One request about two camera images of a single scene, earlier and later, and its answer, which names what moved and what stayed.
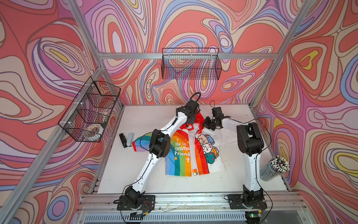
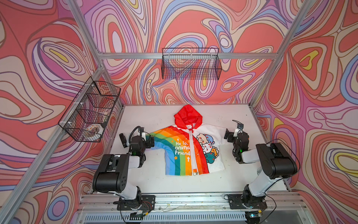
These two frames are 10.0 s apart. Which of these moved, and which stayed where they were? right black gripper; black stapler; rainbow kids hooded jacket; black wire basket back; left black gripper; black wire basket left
Moved: right black gripper; left black gripper
Stayed: black stapler; black wire basket back; black wire basket left; rainbow kids hooded jacket
